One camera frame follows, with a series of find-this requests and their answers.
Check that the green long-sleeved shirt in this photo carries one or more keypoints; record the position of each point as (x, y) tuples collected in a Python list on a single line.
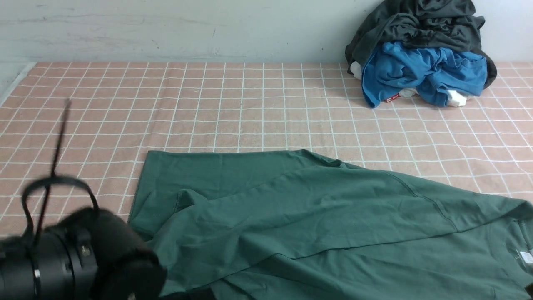
[(295, 225)]

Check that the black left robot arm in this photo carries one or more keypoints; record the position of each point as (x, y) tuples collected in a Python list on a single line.
[(87, 256)]

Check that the blue shirt in pile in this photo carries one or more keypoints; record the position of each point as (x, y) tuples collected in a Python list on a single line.
[(432, 71)]

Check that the pink checkered table cloth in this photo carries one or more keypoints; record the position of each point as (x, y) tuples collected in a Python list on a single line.
[(121, 111)]

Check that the dark grey garment in pile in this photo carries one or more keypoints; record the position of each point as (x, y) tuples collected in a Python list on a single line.
[(452, 24)]

